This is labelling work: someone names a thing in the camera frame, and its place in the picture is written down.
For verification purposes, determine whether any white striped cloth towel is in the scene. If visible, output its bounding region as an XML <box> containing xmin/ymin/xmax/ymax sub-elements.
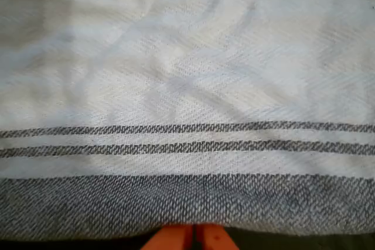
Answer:
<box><xmin>0</xmin><ymin>0</ymin><xmax>375</xmax><ymax>242</ymax></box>

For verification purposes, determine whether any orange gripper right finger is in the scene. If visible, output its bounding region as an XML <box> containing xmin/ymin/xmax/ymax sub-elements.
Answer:
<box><xmin>195</xmin><ymin>224</ymin><xmax>240</xmax><ymax>250</ymax></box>

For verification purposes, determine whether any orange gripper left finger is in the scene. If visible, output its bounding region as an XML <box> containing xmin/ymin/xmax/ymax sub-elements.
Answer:
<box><xmin>139</xmin><ymin>224</ymin><xmax>195</xmax><ymax>250</ymax></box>

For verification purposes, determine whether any black desk mat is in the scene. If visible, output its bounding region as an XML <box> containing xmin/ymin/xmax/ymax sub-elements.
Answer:
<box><xmin>0</xmin><ymin>225</ymin><xmax>375</xmax><ymax>250</ymax></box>

